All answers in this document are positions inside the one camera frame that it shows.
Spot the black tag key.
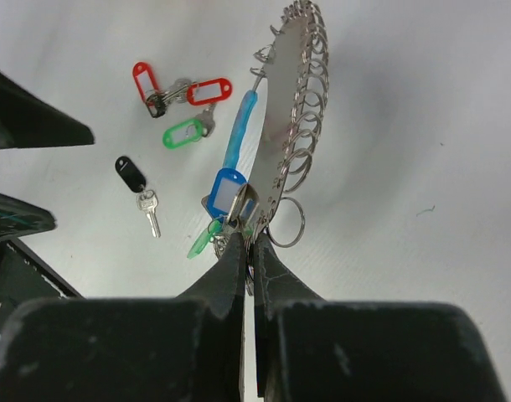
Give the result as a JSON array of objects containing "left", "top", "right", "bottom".
[{"left": 115, "top": 156, "right": 161, "bottom": 239}]

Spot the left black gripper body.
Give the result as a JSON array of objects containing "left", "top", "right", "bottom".
[{"left": 0, "top": 193, "right": 81, "bottom": 332}]

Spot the green tag key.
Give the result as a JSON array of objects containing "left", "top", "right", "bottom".
[{"left": 163, "top": 103, "right": 216, "bottom": 150}]

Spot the red tag key right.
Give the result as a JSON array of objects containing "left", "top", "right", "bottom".
[{"left": 166, "top": 77, "right": 233, "bottom": 106}]

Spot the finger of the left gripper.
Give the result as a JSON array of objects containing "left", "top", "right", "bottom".
[{"left": 0, "top": 72, "right": 95, "bottom": 149}]

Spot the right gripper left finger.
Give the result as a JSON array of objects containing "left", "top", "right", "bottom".
[{"left": 0, "top": 234, "right": 246, "bottom": 401}]

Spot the red tag key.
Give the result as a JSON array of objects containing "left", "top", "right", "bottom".
[
  {"left": 166, "top": 77, "right": 233, "bottom": 106},
  {"left": 132, "top": 61, "right": 168, "bottom": 118}
]

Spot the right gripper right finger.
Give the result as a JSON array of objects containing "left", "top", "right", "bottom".
[{"left": 252, "top": 235, "right": 506, "bottom": 401}]

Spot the red tag key left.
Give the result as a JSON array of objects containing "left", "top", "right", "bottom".
[{"left": 132, "top": 61, "right": 168, "bottom": 118}]

